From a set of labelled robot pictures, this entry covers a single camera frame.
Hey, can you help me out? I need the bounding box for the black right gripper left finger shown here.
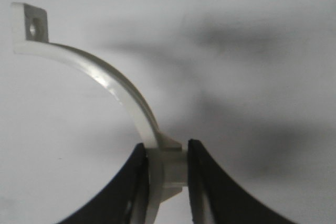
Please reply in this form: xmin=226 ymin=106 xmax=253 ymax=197
xmin=61 ymin=143 xmax=149 ymax=224

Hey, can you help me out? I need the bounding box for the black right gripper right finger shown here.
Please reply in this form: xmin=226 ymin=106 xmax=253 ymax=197
xmin=187 ymin=140 xmax=292 ymax=223

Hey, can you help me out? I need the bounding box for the white half pipe clamp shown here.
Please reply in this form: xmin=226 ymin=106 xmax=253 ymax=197
xmin=10 ymin=2 xmax=187 ymax=223

